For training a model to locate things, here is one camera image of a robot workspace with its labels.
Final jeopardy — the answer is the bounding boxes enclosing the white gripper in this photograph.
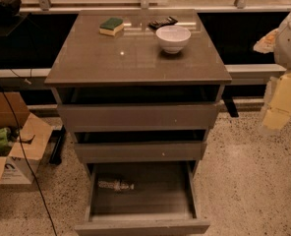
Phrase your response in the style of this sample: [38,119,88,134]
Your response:
[253,12,291,133]

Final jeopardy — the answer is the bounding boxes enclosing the clear plastic water bottle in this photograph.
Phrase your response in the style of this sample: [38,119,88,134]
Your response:
[97,180,135,192]

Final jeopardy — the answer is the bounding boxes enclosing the grey top drawer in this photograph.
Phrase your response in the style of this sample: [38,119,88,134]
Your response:
[55,85,222,133]

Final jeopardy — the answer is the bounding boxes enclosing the grey drawer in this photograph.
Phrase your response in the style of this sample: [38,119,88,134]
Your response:
[75,161,209,236]
[75,130,206,162]
[55,85,222,133]

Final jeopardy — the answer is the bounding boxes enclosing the grey drawer cabinet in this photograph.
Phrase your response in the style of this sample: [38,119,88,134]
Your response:
[44,9,233,175]

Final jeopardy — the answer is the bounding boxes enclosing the grey middle drawer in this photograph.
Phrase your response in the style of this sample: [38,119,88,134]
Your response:
[75,130,206,162]

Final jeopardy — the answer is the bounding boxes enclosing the grey bottom drawer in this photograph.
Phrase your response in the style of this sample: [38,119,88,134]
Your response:
[75,161,209,236]

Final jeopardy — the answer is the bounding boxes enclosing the white ceramic bowl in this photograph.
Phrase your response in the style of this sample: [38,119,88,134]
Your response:
[155,25,191,54]

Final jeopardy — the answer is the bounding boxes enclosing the black remote control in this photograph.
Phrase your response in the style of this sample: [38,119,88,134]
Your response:
[148,17,178,30]

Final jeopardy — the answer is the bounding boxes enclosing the green yellow sponge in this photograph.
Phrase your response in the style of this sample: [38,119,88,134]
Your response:
[99,18,124,36]

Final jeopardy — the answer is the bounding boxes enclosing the black table leg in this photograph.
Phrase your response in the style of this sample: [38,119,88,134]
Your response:
[49,126,66,165]

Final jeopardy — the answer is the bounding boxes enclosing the open cardboard box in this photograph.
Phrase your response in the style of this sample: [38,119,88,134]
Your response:
[0,92,52,185]

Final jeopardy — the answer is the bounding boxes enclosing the green item in box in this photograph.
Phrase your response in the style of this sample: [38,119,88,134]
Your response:
[0,127,11,156]

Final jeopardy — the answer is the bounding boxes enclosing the black floor cable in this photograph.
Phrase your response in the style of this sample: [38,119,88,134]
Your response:
[0,66,59,236]

